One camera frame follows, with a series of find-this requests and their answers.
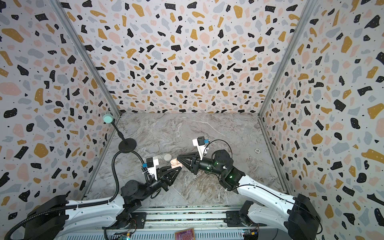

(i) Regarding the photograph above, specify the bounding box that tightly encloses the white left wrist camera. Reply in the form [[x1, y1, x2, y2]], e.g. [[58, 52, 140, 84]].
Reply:
[[143, 157, 159, 181]]

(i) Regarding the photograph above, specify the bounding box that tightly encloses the aluminium corner post left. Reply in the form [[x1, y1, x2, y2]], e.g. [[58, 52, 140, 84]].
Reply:
[[48, 0, 121, 119]]

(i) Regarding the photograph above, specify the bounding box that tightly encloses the black corrugated cable hose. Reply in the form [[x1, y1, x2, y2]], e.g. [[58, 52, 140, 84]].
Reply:
[[4, 149, 151, 240]]

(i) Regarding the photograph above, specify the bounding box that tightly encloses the white earbud charging case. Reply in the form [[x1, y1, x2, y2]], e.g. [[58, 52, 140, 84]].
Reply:
[[164, 154, 172, 162]]

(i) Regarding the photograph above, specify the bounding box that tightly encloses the pink circuit board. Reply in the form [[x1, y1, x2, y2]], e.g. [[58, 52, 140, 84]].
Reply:
[[175, 228, 195, 240]]

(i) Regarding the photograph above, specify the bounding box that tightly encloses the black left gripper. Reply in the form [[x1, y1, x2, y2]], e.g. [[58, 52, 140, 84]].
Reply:
[[139, 164, 181, 203]]

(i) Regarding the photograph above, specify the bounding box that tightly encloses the black microphone stand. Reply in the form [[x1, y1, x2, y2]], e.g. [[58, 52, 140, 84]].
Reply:
[[111, 120, 137, 151]]

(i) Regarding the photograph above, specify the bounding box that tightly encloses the aluminium corner post right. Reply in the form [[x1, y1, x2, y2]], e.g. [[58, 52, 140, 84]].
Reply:
[[258, 0, 319, 118]]

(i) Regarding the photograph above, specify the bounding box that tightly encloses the pink round earbud case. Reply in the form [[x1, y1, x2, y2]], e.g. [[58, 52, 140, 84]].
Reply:
[[170, 159, 183, 169]]

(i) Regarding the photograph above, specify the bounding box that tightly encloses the aluminium corner post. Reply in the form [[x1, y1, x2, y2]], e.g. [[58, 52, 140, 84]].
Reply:
[[48, 0, 121, 119], [258, 0, 319, 118]]

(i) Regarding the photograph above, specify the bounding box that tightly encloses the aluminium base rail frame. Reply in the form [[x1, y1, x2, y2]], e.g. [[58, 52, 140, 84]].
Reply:
[[56, 201, 292, 240]]

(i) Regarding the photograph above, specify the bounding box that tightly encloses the green microphone head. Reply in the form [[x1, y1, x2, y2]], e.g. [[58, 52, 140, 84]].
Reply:
[[103, 114, 115, 124]]

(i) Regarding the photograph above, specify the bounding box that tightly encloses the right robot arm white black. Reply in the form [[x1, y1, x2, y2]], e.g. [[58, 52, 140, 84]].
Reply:
[[177, 150, 323, 240]]

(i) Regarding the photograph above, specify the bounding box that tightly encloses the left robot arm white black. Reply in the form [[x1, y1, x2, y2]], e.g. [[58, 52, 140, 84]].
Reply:
[[5, 166, 182, 240]]

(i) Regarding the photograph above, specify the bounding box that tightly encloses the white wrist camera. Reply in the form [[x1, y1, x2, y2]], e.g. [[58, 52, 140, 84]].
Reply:
[[143, 157, 159, 181], [193, 136, 210, 161]]

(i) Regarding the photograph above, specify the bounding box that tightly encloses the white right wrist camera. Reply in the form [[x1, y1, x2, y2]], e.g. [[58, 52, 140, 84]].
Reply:
[[193, 136, 210, 161]]

